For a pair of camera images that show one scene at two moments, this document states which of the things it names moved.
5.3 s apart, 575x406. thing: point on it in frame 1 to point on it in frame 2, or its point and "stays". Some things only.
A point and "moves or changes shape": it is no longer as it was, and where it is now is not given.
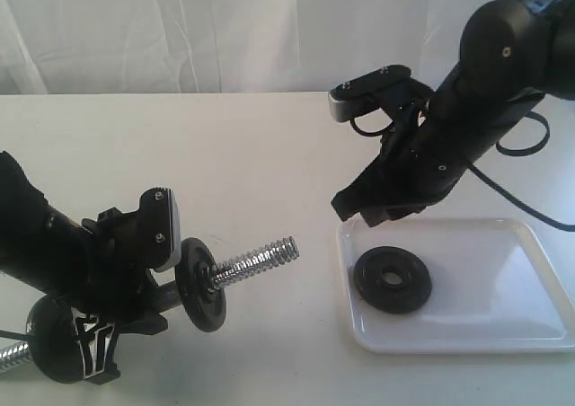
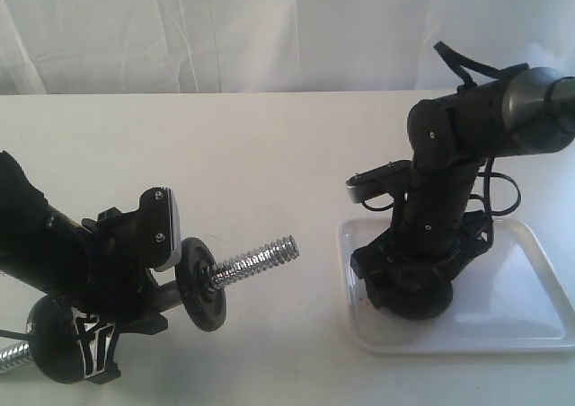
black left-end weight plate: [55, 346] stays
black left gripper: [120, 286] stays
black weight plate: [413, 290] moves or changes shape
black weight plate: [204, 301] stays
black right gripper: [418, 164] to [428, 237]
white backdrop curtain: [157, 34] stays
